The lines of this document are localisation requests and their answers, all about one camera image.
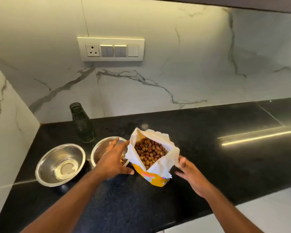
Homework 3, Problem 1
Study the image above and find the empty steel bowl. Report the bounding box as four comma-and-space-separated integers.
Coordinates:
35, 144, 86, 187

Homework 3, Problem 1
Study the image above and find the person's right forearm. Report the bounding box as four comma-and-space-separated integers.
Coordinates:
200, 188, 265, 233

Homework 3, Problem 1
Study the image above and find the person's left forearm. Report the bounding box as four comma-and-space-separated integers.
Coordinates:
21, 169, 105, 233

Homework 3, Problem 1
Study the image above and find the dark green glass bottle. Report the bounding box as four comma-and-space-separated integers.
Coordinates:
69, 102, 96, 143

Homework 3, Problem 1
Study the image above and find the white wall switch panel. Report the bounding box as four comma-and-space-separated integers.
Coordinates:
77, 36, 145, 62

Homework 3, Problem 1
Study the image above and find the pile of brown kibble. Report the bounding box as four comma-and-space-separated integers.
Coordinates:
134, 137, 169, 171

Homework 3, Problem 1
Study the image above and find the person's right hand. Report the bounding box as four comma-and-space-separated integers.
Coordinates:
174, 155, 212, 200

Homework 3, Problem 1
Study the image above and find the steel bowl with kibble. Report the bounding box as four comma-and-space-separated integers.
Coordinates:
90, 136, 130, 168

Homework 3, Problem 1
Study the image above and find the yellow and white pet food bag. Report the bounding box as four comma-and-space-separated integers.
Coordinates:
124, 128, 180, 188

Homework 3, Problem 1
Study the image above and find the person's left hand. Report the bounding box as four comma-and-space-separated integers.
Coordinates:
94, 137, 135, 180

